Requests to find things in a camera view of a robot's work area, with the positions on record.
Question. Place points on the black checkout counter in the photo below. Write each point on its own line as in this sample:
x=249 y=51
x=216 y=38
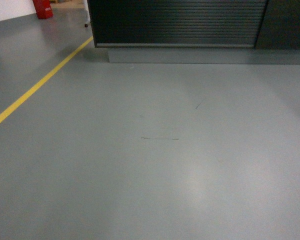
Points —
x=247 y=24

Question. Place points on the red fire extinguisher box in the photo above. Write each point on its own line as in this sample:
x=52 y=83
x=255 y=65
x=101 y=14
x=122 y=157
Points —
x=43 y=9

